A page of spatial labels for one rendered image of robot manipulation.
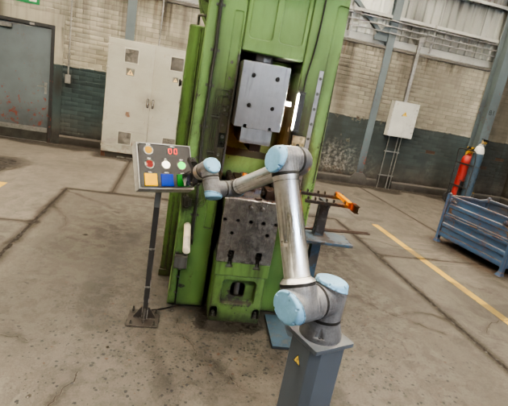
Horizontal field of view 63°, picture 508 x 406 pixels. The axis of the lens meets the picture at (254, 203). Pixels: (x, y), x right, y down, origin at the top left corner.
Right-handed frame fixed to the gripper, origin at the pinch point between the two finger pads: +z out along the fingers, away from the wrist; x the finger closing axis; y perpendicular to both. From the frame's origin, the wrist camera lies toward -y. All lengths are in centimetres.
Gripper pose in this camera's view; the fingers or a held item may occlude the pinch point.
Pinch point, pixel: (184, 178)
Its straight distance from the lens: 249.6
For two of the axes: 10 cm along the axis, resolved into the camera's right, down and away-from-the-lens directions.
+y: 1.2, 9.8, -1.7
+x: 8.3, 0.0, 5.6
